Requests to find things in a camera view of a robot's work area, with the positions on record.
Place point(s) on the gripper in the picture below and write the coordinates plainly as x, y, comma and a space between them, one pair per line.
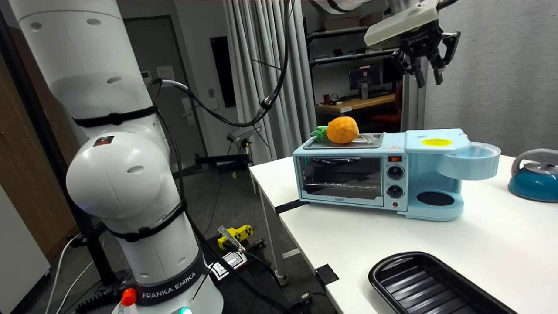
420, 43

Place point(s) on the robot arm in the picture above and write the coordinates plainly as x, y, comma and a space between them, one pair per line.
122, 174

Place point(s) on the breakfast maker lid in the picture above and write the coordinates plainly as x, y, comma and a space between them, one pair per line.
436, 141

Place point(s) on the light blue breakfast maker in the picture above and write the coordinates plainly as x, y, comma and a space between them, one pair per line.
405, 200

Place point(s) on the red emergency stop button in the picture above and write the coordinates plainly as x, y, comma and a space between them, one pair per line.
128, 297

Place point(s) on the monitor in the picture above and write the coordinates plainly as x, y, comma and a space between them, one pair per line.
364, 77

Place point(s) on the red chair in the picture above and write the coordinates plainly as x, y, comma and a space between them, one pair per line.
388, 117

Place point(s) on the wooden desk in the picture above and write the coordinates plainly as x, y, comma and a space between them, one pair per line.
353, 104

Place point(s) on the stack of cardboard boxes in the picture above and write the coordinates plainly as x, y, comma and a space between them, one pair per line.
344, 22

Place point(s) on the black shelf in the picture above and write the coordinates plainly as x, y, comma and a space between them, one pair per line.
335, 59

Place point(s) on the light blue filter basket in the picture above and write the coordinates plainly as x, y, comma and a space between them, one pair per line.
468, 163

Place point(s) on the red mug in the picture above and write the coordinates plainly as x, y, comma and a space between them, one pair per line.
326, 99

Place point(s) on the toy pineapple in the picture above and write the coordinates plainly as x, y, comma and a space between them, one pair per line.
342, 130

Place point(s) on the black oven knob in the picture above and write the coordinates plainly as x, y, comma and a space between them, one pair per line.
396, 172
395, 191

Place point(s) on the teal kettle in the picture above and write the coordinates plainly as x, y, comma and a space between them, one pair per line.
534, 183

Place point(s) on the grey curtain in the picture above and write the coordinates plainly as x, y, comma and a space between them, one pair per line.
261, 65

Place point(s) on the black ridged tray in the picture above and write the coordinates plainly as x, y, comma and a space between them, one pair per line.
418, 283

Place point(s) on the black table clamp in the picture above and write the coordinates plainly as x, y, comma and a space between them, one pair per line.
326, 274

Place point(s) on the yellow power outlet box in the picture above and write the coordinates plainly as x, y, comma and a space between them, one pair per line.
237, 234

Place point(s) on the grey door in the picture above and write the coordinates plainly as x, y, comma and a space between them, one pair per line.
157, 48

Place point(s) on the white labelled power brick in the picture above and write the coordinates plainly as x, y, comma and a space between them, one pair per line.
231, 263

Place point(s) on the wooden cabinet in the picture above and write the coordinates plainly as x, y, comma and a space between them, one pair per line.
26, 174

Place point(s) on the white cabinet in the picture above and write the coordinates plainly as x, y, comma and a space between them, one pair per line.
17, 261

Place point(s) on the aluminium post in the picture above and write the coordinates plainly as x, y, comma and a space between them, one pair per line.
414, 104

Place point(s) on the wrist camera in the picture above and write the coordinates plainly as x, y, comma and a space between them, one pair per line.
401, 22

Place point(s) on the camera on tripod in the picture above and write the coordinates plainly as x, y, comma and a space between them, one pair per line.
242, 135

